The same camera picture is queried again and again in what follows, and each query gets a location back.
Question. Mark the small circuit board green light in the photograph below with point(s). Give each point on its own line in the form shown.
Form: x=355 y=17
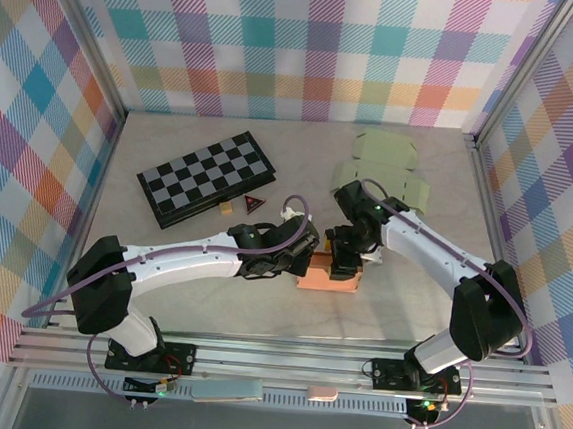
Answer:
x=160 y=390
x=425 y=406

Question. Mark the red triangle piece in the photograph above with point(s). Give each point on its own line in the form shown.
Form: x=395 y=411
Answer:
x=253 y=203

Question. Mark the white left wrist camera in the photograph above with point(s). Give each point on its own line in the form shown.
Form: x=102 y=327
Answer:
x=292 y=214

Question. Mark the green paper box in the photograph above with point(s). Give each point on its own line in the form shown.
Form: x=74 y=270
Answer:
x=387 y=153

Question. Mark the aluminium mounting rail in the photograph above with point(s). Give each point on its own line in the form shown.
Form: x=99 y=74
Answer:
x=278 y=362

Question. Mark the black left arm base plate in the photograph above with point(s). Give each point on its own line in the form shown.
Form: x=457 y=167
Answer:
x=178 y=358

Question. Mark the blue-grey flat pad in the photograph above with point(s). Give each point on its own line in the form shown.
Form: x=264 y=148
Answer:
x=226 y=390

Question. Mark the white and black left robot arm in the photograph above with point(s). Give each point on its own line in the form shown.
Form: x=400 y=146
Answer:
x=186 y=266

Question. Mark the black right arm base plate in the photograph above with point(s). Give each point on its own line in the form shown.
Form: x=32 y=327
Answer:
x=388 y=374

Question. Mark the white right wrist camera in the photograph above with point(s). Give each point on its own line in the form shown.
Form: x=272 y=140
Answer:
x=374 y=257

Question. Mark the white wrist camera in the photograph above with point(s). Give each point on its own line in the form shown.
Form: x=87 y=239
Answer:
x=292 y=214
x=374 y=257

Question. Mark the small wooden cube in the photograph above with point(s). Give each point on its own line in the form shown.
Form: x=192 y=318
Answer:
x=226 y=208

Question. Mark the aluminium table edge rail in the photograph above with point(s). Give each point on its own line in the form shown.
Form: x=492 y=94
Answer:
x=112 y=144
x=485 y=192

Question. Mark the pink flat pad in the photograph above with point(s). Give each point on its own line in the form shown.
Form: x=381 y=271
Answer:
x=322 y=393

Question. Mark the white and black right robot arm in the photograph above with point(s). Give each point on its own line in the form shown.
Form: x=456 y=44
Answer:
x=429 y=242

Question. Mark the black folding chessboard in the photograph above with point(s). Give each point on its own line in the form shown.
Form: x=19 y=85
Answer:
x=204 y=177

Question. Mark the orange paper box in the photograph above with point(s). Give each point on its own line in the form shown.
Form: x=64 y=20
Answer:
x=311 y=279

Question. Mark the aluminium frame post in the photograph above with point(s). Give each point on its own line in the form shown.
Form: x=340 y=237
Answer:
x=525 y=70
x=91 y=39

